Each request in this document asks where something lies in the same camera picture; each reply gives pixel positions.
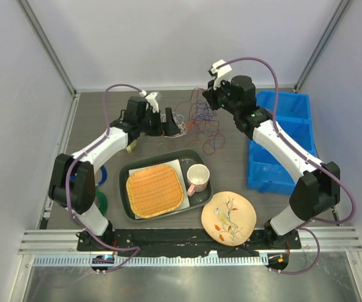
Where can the yellow ceramic mug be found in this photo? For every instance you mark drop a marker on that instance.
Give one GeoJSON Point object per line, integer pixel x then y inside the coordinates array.
{"type": "Point", "coordinates": [131, 146]}

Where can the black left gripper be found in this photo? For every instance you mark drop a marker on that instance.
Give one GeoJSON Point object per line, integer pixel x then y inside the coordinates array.
{"type": "Point", "coordinates": [168, 128]}

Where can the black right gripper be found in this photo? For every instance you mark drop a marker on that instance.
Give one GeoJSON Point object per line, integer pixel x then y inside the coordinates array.
{"type": "Point", "coordinates": [211, 94]}

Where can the blue plastic compartment bin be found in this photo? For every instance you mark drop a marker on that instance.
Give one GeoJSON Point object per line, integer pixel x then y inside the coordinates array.
{"type": "Point", "coordinates": [264, 173]}

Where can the aluminium front rail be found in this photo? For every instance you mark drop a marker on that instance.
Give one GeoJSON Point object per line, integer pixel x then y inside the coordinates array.
{"type": "Point", "coordinates": [70, 248]}

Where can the green tape roll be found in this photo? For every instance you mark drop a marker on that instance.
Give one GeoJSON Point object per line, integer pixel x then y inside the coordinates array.
{"type": "Point", "coordinates": [102, 202]}

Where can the pink ceramic mug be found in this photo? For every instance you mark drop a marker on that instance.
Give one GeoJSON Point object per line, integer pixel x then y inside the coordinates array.
{"type": "Point", "coordinates": [198, 176]}

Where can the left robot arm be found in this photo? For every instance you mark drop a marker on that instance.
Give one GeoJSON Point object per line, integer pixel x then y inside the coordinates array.
{"type": "Point", "coordinates": [72, 183]}

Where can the bird pattern ceramic plate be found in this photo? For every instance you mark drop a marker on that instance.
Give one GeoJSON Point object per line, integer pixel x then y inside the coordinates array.
{"type": "Point", "coordinates": [229, 218]}

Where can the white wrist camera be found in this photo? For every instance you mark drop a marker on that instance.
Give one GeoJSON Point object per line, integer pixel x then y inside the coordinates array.
{"type": "Point", "coordinates": [220, 71]}
{"type": "Point", "coordinates": [152, 98]}

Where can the blue tape roll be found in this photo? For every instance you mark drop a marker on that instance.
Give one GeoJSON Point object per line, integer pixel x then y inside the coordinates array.
{"type": "Point", "coordinates": [104, 176]}

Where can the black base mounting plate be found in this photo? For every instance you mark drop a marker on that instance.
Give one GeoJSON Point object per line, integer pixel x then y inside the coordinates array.
{"type": "Point", "coordinates": [195, 242]}

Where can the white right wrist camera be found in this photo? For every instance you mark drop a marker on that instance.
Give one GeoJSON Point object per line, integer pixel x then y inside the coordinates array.
{"type": "Point", "coordinates": [220, 71]}

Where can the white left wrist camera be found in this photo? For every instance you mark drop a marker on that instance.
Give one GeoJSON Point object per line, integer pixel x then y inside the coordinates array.
{"type": "Point", "coordinates": [152, 98]}

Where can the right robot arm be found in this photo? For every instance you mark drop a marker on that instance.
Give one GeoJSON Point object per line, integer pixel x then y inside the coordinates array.
{"type": "Point", "coordinates": [316, 183]}

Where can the orange woven basket mat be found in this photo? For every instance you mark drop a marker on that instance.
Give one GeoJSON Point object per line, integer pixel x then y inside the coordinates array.
{"type": "Point", "coordinates": [154, 190]}

